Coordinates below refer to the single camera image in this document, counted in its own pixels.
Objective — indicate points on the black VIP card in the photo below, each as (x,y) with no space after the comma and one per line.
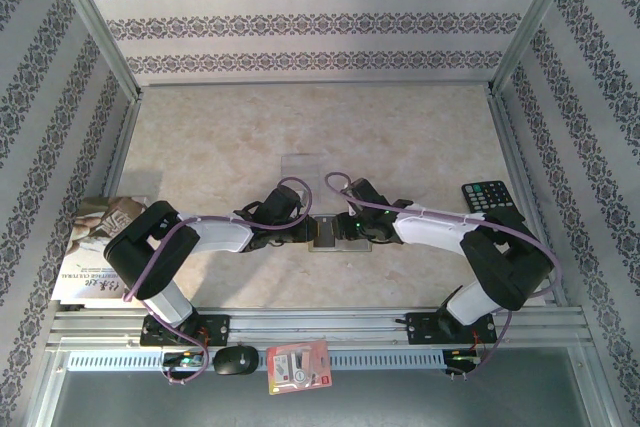
(325,234)

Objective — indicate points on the green card holder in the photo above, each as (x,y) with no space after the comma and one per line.
(360,246)

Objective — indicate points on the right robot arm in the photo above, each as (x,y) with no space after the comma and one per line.
(430,232)

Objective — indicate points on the black calculator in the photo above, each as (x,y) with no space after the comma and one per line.
(487,199)

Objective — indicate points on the red USB drive blister pack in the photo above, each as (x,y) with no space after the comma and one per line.
(297,367)

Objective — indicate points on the black computer mouse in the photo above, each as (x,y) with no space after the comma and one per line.
(235,361)

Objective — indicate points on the small green circuit board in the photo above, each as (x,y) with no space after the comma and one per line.
(462,358)
(185,360)

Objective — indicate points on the grey metal panel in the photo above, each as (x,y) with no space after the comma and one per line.
(400,402)

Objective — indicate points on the illustrated paperback book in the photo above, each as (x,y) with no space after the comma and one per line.
(80,257)

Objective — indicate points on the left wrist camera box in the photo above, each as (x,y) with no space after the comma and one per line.
(301,196)

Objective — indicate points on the aluminium frame rail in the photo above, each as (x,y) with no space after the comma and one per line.
(121,147)
(315,83)
(512,147)

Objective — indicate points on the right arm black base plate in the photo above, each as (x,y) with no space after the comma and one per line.
(422,329)

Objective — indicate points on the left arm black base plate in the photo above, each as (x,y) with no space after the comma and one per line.
(217,329)

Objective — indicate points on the aluminium frame post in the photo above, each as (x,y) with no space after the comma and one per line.
(534,22)
(96,22)

